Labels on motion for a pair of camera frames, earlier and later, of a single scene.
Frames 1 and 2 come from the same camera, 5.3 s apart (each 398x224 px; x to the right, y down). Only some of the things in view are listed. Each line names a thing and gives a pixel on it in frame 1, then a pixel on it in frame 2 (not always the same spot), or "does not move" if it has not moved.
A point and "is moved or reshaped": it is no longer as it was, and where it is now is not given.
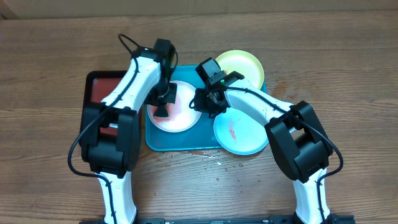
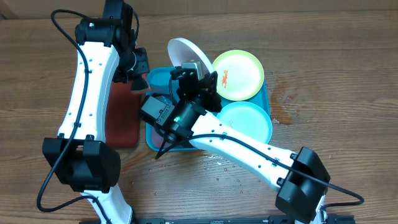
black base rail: x=338 y=219 does not move
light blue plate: x=239 y=132 does not move
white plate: x=181 y=117 is moved or reshaped
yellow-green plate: x=244 y=63 does not move
